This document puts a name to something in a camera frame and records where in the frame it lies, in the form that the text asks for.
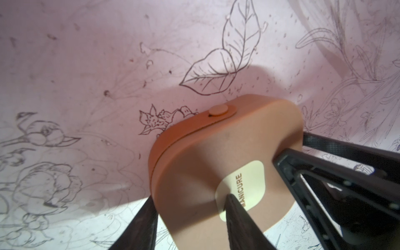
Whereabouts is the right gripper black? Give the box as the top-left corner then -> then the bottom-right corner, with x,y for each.
274,132 -> 400,250

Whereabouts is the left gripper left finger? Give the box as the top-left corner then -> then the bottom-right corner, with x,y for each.
109,196 -> 158,250

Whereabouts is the dark brown clipper case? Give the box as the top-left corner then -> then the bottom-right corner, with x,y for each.
149,94 -> 303,250

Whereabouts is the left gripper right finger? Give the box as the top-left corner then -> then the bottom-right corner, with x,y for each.
225,194 -> 276,250

